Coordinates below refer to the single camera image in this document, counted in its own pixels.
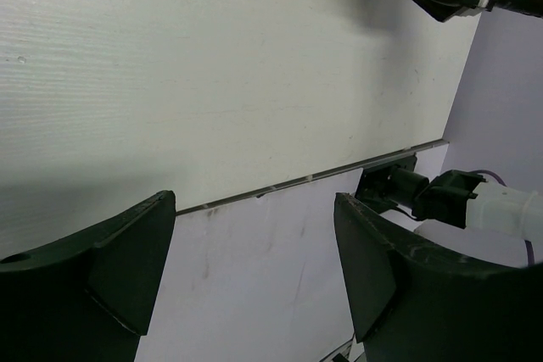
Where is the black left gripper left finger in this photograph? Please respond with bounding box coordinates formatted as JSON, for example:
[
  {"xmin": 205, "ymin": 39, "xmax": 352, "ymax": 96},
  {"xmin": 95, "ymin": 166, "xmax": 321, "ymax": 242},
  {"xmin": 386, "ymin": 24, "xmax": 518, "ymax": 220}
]
[{"xmin": 1, "ymin": 191, "xmax": 176, "ymax": 361}]

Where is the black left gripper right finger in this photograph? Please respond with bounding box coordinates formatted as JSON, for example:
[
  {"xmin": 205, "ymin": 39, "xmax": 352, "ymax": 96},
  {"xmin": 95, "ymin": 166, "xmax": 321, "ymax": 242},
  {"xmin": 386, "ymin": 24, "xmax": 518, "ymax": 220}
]
[{"xmin": 333, "ymin": 193, "xmax": 542, "ymax": 361}]

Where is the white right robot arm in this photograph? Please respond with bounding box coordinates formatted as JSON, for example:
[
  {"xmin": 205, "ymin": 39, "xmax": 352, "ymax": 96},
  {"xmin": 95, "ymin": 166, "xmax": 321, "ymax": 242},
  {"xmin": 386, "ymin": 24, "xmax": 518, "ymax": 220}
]
[{"xmin": 383, "ymin": 0, "xmax": 542, "ymax": 265}]

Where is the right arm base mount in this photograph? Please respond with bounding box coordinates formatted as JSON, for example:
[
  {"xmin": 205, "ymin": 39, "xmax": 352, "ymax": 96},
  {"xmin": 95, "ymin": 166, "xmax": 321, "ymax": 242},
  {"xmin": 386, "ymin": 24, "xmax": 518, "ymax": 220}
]
[{"xmin": 355, "ymin": 155, "xmax": 429, "ymax": 214}]

